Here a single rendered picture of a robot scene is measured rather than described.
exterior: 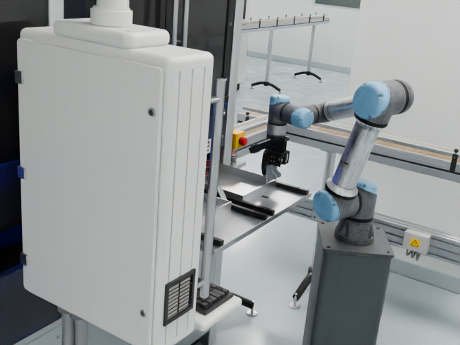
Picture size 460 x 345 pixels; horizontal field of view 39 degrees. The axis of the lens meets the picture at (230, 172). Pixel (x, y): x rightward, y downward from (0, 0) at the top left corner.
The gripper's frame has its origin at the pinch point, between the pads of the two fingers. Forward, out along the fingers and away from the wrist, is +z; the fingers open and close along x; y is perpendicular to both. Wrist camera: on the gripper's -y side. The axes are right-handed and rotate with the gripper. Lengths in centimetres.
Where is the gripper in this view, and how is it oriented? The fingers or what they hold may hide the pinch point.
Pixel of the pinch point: (265, 181)
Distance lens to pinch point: 256.5
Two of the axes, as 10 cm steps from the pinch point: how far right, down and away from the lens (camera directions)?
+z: -0.8, 9.4, 3.3
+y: 8.4, 2.4, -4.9
